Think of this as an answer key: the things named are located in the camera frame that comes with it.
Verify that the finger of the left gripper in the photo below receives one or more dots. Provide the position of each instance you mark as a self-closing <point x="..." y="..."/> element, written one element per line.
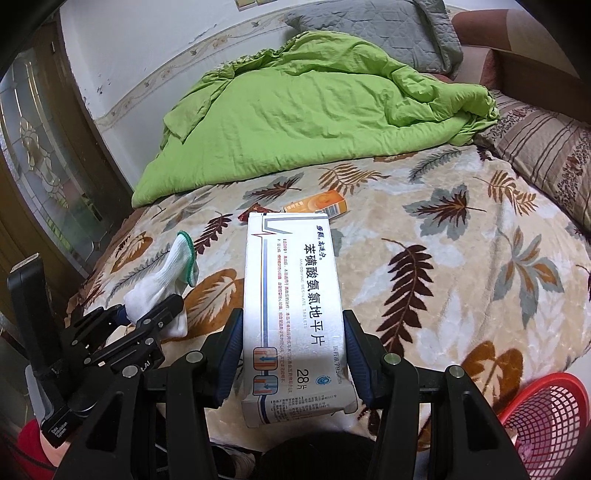
<point x="166" y="316"/>
<point x="117" y="316"/>

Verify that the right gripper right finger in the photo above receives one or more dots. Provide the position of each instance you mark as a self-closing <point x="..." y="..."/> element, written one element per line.
<point x="468" y="440"/>

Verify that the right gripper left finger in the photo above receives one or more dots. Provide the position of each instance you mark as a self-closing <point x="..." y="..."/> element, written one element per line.
<point x="151" y="425"/>

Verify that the white sock green cuff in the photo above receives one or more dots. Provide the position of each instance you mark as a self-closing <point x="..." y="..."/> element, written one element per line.
<point x="178" y="271"/>

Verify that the white red tablet box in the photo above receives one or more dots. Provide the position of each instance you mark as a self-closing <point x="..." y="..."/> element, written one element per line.
<point x="294" y="346"/>

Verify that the dark red candy wrapper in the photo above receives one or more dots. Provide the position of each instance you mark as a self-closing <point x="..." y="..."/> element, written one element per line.
<point x="256" y="208"/>

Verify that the orange medicine box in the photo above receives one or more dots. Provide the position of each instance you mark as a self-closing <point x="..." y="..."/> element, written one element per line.
<point x="330" y="202"/>

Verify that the red sleeve forearm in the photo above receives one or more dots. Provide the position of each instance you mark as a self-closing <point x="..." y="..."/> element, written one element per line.
<point x="31" y="460"/>

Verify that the red plastic mesh basket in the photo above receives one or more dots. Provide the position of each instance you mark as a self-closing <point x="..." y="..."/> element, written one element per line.
<point x="548" y="418"/>

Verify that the glass panel wooden door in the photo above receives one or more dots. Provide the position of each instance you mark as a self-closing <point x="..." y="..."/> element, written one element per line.
<point x="62" y="196"/>

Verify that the leaf pattern blanket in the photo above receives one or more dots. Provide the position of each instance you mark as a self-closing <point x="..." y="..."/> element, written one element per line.
<point x="447" y="255"/>

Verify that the green quilt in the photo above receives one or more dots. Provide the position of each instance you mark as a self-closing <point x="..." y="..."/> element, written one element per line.
<point x="321" y="97"/>

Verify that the striped floral pillow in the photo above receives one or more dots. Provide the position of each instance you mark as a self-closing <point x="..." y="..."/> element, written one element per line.
<point x="550" y="150"/>

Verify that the grey quilted pillow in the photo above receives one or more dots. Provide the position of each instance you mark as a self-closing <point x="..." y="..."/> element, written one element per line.
<point x="418" y="33"/>

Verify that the brown upholstered headboard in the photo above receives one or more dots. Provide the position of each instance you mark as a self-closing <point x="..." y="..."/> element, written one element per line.
<point x="510" y="51"/>

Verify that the gold wall switch plates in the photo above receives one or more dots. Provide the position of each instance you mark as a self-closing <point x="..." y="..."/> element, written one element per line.
<point x="246" y="4"/>

